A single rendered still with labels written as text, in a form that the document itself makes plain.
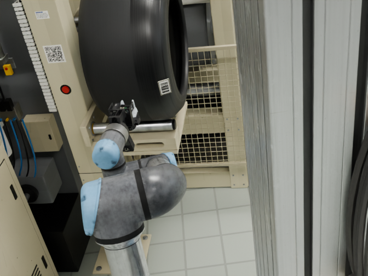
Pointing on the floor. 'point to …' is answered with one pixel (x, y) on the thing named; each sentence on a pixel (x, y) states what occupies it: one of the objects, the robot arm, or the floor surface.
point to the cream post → (65, 76)
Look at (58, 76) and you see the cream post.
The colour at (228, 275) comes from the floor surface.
